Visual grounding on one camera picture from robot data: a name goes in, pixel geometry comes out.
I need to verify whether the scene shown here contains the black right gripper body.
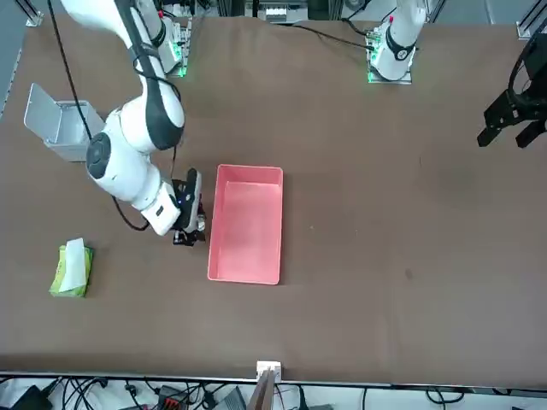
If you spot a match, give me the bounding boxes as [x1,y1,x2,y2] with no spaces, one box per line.
[172,178,203,234]

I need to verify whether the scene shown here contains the black cable on table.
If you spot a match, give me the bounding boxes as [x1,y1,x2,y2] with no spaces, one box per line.
[273,20,373,49]

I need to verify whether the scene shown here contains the pink plastic container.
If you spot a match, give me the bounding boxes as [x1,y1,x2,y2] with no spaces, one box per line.
[206,163,285,286]

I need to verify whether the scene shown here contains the white power strip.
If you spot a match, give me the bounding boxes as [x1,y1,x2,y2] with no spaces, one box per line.
[262,3,300,22]

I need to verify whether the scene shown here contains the white post bracket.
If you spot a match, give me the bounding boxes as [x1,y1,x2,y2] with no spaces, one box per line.
[256,360,283,381]

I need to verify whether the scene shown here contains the large black power brick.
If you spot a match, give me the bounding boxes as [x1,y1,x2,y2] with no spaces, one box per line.
[8,384,55,410]

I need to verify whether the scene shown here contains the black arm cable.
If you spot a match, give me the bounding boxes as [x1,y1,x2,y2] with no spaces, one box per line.
[45,0,180,231]

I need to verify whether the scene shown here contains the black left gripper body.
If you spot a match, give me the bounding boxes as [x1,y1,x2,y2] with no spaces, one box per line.
[515,32,547,106]

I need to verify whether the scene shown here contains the aluminium corner profile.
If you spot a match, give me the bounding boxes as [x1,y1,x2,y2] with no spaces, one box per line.
[515,0,547,42]
[25,0,44,27]

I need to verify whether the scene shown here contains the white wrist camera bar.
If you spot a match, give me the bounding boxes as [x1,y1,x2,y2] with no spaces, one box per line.
[182,167,203,223]

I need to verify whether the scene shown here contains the green tissue pack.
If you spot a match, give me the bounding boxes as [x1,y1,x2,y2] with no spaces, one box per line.
[48,245,94,299]

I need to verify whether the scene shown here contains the white flip-lid bin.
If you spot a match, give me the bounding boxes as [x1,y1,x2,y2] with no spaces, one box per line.
[23,83,106,164]

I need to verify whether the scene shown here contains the red and black connector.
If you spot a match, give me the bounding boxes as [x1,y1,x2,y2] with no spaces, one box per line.
[156,386,189,410]

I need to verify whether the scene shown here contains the aluminium frame post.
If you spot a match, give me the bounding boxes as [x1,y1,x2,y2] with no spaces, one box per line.
[250,369,277,410]

